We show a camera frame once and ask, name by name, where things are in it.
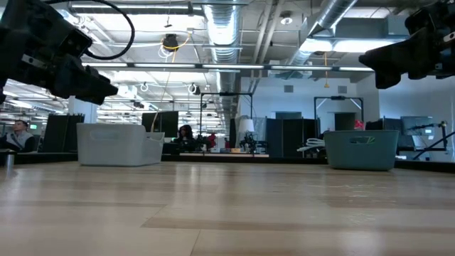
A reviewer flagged silver ribbed ventilation duct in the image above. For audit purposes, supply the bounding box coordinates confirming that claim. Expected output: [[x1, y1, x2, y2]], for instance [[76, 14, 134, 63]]
[[204, 0, 246, 93]]

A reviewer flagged light grey plastic bin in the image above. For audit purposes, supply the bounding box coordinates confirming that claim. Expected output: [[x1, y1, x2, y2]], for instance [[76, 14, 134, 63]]
[[76, 122, 166, 167]]

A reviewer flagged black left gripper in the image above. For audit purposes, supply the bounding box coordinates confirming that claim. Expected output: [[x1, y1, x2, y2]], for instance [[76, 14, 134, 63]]
[[0, 14, 118, 105]]

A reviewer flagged teal plastic bin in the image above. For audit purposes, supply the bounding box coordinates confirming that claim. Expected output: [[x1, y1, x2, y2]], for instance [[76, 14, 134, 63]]
[[323, 129, 400, 171]]

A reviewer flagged black metal gantry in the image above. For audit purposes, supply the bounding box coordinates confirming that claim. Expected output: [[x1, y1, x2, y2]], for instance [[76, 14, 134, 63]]
[[314, 95, 364, 131], [199, 91, 254, 136]]

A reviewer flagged black aluminium table frame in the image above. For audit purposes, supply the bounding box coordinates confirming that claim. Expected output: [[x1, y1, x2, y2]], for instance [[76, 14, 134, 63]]
[[0, 151, 455, 174]]

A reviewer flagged long ceiling light strip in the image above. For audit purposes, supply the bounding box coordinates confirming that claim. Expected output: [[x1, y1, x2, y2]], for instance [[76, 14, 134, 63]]
[[81, 60, 374, 73]]

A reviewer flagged black left wrist camera cable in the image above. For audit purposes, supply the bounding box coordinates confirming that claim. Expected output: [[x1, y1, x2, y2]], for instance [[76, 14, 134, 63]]
[[45, 0, 137, 60]]

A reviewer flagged person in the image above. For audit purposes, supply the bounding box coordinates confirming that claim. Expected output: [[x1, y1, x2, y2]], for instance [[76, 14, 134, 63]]
[[173, 124, 196, 152], [0, 119, 36, 153]]

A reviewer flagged black room partition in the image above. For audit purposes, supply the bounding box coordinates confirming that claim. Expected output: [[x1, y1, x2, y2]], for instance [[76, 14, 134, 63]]
[[43, 113, 85, 153]]

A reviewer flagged silver smooth ventilation duct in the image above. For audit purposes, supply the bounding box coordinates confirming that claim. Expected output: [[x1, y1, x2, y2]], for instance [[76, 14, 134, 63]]
[[284, 0, 358, 72]]

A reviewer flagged light blue USB cable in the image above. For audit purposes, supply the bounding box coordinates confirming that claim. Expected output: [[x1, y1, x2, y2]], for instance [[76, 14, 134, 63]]
[[296, 137, 326, 153]]

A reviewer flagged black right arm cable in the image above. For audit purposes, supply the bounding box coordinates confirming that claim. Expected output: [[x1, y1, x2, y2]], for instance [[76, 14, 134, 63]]
[[412, 131, 455, 161]]

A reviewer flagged black office monitor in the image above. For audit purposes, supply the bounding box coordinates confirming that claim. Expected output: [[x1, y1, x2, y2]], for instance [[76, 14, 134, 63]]
[[141, 111, 179, 139]]

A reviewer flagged dark grey room partition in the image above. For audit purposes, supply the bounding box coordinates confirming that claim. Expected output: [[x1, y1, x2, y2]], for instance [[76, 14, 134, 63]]
[[266, 118, 321, 159]]

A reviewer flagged black ceiling cable reel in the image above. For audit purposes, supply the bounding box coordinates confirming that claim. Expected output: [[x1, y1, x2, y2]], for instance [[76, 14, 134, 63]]
[[162, 33, 180, 53]]

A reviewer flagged monitor on black arm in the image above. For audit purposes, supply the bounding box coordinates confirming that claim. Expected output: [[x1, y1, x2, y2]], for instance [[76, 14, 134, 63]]
[[400, 116, 434, 137]]

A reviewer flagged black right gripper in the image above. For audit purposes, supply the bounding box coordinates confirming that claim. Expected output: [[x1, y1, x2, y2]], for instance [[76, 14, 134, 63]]
[[358, 0, 455, 90]]

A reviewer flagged white lampshade lamp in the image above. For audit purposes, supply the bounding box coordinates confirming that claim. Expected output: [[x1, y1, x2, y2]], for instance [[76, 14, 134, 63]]
[[237, 118, 256, 154]]

